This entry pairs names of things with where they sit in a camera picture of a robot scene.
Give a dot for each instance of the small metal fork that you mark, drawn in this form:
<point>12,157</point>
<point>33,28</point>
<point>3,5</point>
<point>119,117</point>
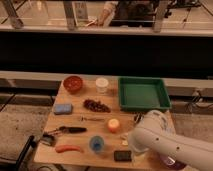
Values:
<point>91,119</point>

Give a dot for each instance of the blue plastic cup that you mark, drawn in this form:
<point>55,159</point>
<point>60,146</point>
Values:
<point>96,143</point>

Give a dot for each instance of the orange candle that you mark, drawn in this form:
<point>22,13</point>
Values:
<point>113,125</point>

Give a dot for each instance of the yellow banana peel toy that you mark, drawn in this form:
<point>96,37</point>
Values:
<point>124,141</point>

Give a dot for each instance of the small metal cup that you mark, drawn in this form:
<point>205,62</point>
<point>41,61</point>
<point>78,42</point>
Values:
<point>137,118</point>

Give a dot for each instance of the black eraser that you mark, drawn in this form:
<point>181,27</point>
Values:
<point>122,156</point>

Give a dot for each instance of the blue sponge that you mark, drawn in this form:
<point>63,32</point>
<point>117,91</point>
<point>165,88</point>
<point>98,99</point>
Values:
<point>60,109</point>

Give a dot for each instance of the red-brown bowl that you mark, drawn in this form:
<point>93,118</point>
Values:
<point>73,84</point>

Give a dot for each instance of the green plastic tray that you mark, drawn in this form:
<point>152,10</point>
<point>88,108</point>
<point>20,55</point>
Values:
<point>138,94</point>

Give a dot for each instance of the person in background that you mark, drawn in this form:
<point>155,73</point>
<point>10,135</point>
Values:
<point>128,13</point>

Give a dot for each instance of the bunch of dark grapes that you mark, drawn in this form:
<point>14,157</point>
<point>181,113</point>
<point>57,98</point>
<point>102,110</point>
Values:
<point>96,106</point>

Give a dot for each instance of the small metal clip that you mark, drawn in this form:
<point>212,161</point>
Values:
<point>47,139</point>

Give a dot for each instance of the white plastic cup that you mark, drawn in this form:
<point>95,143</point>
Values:
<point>101,85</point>

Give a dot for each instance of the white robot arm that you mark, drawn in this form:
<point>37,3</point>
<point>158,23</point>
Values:
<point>152,132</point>

